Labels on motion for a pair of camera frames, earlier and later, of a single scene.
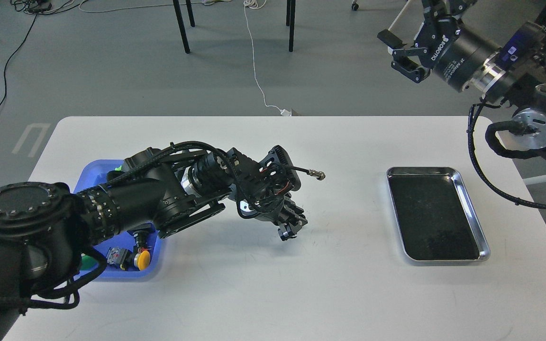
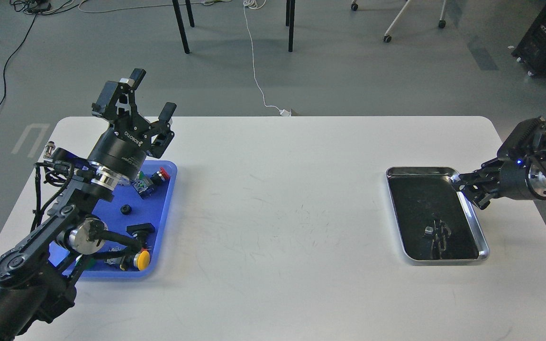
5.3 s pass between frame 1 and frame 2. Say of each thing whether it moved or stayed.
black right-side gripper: moved
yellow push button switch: stayed
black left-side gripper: moved
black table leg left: stayed
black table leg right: stayed
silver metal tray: stayed
